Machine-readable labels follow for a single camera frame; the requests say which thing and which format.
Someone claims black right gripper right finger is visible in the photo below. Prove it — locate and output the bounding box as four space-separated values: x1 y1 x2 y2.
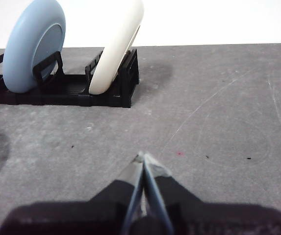
142 153 281 235

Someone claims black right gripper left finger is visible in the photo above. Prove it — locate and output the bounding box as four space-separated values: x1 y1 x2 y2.
0 151 145 235

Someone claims black plate rack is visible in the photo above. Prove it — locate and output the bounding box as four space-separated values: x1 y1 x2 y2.
0 48 140 109

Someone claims beige plate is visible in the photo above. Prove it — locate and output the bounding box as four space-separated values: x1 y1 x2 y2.
88 0 145 95

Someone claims blue plate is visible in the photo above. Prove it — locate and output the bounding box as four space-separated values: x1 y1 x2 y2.
2 0 67 94

